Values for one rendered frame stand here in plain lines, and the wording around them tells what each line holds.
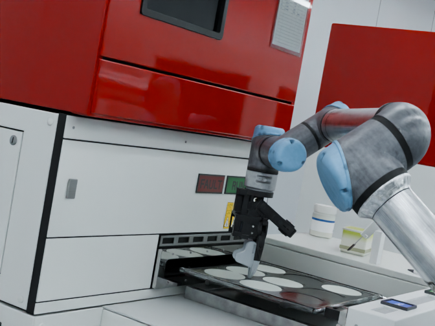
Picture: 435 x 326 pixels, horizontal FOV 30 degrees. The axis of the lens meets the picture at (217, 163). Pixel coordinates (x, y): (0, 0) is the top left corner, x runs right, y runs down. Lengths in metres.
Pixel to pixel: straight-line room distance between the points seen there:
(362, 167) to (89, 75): 0.55
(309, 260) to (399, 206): 0.82
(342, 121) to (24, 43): 0.67
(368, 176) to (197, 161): 0.65
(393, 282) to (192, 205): 0.54
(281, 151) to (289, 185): 3.80
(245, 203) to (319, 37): 3.79
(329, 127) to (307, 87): 3.80
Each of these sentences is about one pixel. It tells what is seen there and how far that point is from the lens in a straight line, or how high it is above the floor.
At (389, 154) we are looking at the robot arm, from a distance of 1.44.
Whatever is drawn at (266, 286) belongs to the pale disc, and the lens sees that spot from 1.91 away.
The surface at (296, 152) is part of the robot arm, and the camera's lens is 1.79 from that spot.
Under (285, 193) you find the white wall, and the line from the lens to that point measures 5.54.
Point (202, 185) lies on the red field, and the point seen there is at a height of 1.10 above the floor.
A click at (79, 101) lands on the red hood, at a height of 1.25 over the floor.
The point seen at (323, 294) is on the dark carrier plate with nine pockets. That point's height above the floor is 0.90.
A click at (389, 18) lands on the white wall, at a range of 6.69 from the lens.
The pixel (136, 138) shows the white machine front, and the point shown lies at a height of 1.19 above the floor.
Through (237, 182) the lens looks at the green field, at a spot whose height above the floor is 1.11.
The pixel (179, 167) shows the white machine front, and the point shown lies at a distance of 1.91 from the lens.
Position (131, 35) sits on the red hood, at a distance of 1.64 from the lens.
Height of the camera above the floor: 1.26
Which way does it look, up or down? 3 degrees down
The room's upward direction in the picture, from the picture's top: 10 degrees clockwise
